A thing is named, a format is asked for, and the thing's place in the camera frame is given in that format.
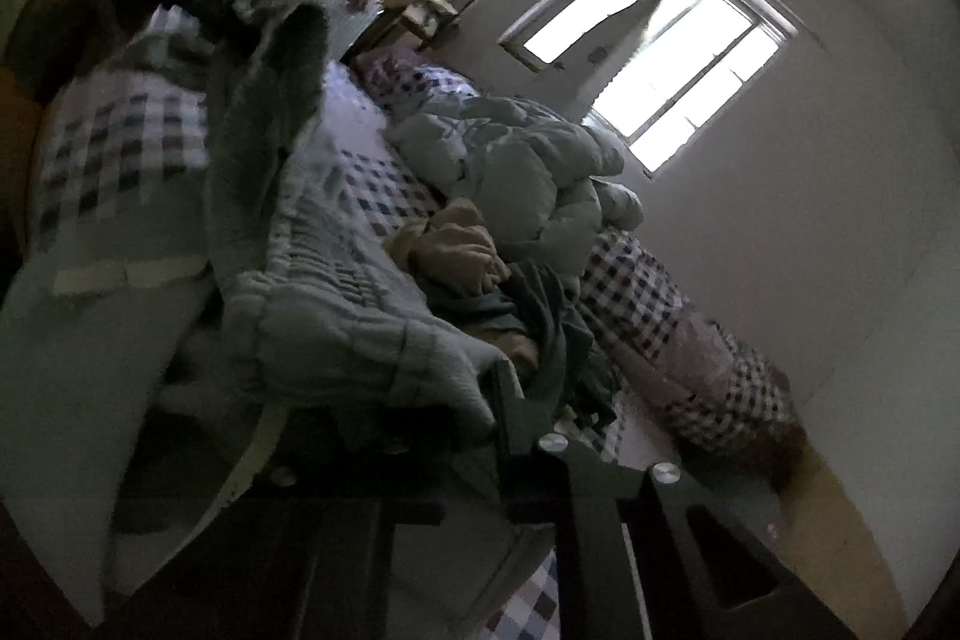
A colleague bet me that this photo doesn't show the pale green puffy duvet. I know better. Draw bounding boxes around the pale green puffy duvet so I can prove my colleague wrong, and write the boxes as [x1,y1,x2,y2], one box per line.
[386,94,646,281]

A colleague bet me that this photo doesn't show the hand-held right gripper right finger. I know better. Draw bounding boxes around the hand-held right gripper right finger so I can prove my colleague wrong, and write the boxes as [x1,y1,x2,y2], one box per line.
[486,359,857,640]

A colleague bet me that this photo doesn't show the bed with checkered sheet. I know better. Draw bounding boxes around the bed with checkered sheet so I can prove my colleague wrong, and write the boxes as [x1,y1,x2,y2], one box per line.
[22,2,800,640]

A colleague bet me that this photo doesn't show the dark teal garment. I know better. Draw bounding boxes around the dark teal garment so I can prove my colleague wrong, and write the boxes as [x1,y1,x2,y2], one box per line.
[420,259,623,432]

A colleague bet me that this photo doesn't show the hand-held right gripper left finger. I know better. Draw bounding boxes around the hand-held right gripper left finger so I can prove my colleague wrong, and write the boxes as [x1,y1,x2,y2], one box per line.
[97,466,445,640]

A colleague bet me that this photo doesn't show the beige garment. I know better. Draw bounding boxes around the beige garment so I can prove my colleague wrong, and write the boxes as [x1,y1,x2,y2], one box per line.
[384,197,541,371]

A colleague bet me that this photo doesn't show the checkered pillow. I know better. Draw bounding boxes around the checkered pillow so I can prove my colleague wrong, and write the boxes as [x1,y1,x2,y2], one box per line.
[352,47,481,112]
[577,227,797,461]

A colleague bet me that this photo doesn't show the window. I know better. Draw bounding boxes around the window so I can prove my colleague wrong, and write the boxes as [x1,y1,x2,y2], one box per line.
[499,0,812,181]

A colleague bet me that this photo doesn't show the wooden bed frame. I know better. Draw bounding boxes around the wooden bed frame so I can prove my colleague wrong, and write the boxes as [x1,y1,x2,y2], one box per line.
[0,0,113,251]

